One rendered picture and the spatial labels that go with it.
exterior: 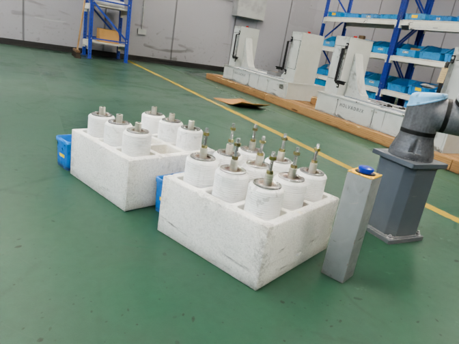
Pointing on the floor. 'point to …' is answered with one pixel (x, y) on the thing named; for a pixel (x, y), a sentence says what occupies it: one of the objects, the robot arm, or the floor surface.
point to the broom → (78, 37)
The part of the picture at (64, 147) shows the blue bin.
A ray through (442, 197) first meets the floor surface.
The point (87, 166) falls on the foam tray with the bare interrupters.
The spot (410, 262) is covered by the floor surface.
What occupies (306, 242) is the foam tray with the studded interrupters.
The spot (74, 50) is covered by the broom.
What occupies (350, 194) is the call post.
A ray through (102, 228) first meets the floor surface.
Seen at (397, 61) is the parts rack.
